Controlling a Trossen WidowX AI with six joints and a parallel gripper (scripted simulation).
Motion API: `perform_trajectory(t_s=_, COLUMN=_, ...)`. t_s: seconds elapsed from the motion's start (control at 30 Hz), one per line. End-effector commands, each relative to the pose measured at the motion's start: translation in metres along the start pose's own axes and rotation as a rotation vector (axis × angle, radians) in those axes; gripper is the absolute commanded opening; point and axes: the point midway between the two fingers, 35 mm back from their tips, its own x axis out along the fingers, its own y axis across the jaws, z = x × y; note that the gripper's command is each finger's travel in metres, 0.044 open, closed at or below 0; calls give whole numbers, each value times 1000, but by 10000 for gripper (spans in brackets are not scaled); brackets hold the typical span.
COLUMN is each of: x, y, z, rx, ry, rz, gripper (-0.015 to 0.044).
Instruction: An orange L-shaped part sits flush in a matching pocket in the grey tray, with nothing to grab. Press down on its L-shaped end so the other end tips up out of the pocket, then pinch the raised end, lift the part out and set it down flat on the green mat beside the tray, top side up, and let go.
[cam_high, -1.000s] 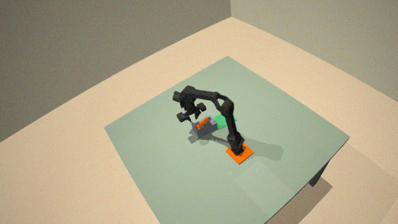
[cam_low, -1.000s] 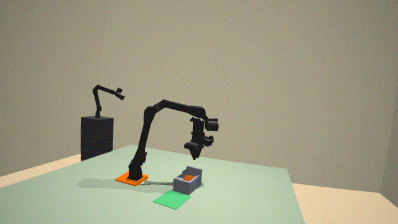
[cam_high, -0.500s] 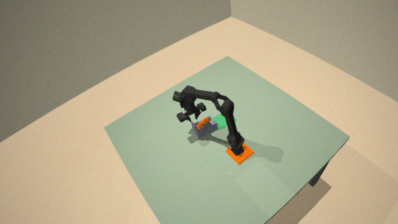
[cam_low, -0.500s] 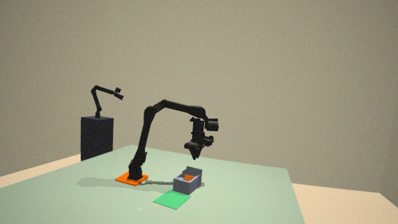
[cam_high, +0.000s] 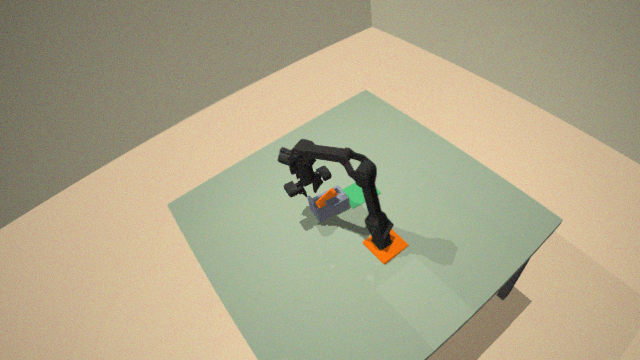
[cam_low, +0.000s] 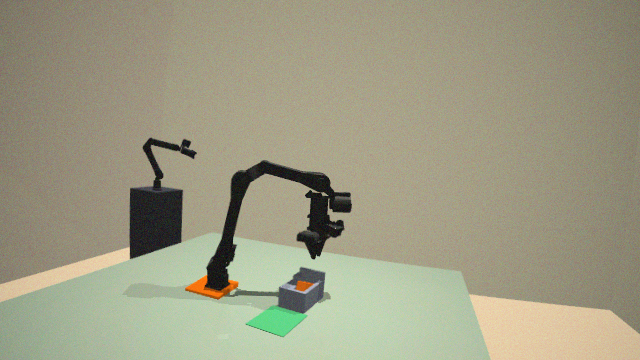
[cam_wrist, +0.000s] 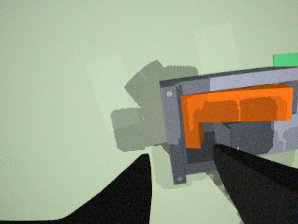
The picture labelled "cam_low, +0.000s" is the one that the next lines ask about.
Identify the orange l-shaped part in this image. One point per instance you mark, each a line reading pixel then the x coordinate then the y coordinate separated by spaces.
pixel 302 286

